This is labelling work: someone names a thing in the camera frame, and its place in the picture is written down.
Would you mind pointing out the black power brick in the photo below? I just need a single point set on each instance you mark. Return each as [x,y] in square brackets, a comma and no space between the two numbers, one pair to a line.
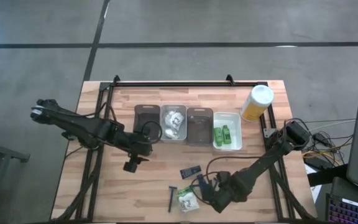
[315,163]

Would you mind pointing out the cotton swab plastic bag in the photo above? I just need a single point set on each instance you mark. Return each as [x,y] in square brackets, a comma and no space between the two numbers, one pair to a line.
[189,203]
[174,119]
[171,133]

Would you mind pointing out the white paper sheet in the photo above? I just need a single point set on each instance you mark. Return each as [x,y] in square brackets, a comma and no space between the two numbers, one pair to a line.
[315,189]

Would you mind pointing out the black aluminium table frame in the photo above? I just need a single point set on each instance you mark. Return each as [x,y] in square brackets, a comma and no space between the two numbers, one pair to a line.
[182,84]

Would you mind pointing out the smoke grey plastic bin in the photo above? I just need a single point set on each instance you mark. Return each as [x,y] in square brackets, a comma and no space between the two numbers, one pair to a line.
[200,127]
[145,113]

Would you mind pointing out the backlit keyboard laptop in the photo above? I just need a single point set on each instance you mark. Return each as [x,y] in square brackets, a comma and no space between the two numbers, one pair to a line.
[350,211]

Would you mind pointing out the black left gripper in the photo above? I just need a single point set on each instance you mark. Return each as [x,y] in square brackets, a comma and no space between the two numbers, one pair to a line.
[141,145]

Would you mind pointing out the white yellow wipes canister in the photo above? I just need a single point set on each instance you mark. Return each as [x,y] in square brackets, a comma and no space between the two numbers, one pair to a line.
[255,104]

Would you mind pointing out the small green bottle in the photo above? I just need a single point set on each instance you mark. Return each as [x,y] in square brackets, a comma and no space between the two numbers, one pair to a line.
[186,189]
[227,134]
[218,137]

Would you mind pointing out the black power adapter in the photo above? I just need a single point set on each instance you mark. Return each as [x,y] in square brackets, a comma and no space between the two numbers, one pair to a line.
[321,139]

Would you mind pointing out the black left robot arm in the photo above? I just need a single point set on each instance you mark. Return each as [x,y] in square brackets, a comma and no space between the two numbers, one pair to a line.
[82,126]

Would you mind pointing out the grey metal corner bracket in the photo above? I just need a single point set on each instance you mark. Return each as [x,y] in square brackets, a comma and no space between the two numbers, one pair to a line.
[269,132]

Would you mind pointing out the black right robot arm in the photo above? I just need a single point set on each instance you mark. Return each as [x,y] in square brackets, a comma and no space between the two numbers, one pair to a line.
[259,166]

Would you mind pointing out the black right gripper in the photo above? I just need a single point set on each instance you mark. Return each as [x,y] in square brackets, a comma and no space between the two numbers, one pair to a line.
[227,185]

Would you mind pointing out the white plastic bin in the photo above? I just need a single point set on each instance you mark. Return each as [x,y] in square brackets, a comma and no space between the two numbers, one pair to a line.
[236,130]

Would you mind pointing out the clear plastic bin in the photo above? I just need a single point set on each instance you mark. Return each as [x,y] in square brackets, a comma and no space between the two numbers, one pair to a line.
[182,137]

